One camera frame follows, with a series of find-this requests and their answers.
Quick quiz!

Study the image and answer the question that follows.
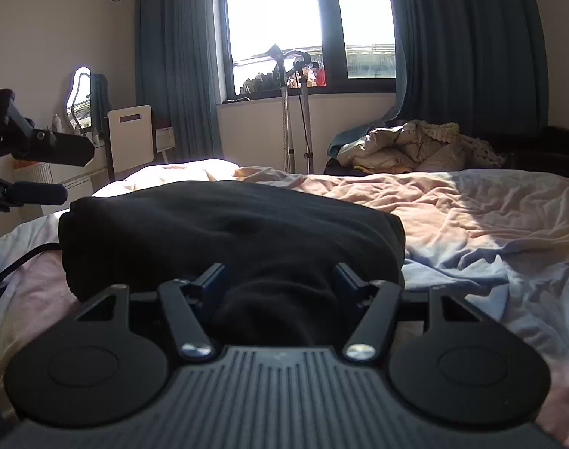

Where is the beige crumpled comforter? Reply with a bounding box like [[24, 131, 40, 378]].
[[336, 120, 506, 174]]

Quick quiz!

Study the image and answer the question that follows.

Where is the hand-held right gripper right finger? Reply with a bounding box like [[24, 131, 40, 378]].
[[333, 263, 487, 363]]

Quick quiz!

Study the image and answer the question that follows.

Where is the dark framed window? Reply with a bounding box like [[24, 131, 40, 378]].
[[223, 0, 398, 100]]

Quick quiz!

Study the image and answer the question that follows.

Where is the black fleece sweater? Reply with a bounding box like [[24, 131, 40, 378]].
[[0, 180, 407, 348]]

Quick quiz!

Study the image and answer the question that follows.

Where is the dark teal panel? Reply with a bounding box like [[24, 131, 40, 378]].
[[90, 73, 111, 128]]

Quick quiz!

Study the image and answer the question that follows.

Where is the white wall box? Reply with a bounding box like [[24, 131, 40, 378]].
[[154, 126, 176, 153]]

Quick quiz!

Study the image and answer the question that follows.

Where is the wavy edged mirror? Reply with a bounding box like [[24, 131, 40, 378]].
[[66, 67, 95, 134]]

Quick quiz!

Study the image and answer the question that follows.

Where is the blue curtain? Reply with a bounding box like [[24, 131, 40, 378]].
[[135, 0, 225, 165], [326, 0, 553, 156]]

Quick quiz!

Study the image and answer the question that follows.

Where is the white dresser desk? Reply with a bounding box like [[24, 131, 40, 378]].
[[0, 135, 108, 225]]

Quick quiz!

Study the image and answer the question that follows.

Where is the pastel bed sheet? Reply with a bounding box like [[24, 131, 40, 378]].
[[0, 159, 569, 447]]

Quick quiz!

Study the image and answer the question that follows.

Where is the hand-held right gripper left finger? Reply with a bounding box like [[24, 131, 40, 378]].
[[76, 263, 226, 362]]

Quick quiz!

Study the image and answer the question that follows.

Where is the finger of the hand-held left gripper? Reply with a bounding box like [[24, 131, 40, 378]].
[[0, 171, 69, 213], [5, 102, 96, 167]]

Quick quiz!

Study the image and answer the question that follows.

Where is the white chair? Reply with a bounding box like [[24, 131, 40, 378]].
[[104, 105, 154, 181]]

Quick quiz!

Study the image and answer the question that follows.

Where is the garment steamer stand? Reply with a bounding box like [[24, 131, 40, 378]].
[[259, 44, 323, 175]]

